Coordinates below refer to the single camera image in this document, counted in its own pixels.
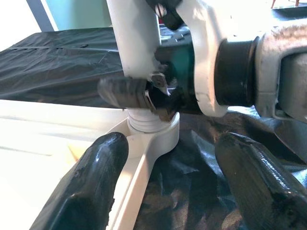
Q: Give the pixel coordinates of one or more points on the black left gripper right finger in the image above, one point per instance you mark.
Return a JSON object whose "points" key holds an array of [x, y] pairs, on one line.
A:
{"points": [[259, 187]]}

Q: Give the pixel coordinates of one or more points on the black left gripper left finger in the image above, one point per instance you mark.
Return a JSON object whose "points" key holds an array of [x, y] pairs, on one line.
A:
{"points": [[96, 182]]}

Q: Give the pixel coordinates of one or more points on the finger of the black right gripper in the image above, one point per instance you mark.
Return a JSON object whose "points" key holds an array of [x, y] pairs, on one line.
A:
{"points": [[124, 93]]}

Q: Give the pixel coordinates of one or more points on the white plastic table leg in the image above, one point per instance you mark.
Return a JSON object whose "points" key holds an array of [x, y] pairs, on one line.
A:
{"points": [[134, 36]]}

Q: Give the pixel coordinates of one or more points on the white plastic table top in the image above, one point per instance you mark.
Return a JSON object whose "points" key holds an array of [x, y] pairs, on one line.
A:
{"points": [[36, 155]]}

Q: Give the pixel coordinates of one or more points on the black plastic table cover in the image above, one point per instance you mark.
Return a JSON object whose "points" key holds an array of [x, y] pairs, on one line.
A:
{"points": [[192, 191]]}

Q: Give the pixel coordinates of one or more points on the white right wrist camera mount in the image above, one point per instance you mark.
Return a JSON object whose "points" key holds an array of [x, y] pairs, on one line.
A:
{"points": [[206, 36]]}

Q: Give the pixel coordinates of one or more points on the dark grey wall post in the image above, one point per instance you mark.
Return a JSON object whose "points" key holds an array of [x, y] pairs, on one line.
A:
{"points": [[40, 12]]}

